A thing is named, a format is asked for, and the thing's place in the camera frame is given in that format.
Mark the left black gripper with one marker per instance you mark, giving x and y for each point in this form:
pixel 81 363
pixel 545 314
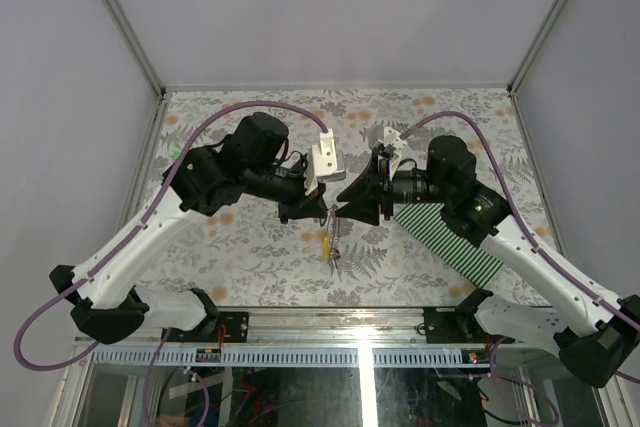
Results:
pixel 307 206

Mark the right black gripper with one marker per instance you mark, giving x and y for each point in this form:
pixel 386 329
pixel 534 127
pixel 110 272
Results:
pixel 371 185

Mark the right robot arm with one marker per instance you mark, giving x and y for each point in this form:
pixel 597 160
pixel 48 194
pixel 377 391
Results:
pixel 484 218

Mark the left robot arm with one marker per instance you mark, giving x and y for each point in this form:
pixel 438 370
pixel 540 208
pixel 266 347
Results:
pixel 108 303

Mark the green striped cloth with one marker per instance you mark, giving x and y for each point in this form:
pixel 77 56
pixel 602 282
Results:
pixel 423 222

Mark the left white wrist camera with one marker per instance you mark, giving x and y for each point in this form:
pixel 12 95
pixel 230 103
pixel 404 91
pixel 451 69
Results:
pixel 325 163

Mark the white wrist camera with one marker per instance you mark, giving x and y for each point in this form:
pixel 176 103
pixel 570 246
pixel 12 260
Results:
pixel 325 163
pixel 387 139

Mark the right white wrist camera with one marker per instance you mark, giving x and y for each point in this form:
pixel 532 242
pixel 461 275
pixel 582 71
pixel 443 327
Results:
pixel 387 139

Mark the aluminium front rail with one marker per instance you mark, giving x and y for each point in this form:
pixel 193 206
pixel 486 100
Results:
pixel 330 324

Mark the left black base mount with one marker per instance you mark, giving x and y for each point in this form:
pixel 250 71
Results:
pixel 229 327

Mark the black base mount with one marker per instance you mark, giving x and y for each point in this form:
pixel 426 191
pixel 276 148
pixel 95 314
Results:
pixel 449 326
pixel 229 327

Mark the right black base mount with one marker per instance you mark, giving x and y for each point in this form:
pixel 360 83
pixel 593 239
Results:
pixel 449 326

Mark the blue slotted cable duct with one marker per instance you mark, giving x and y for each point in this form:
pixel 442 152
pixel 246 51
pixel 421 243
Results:
pixel 279 357

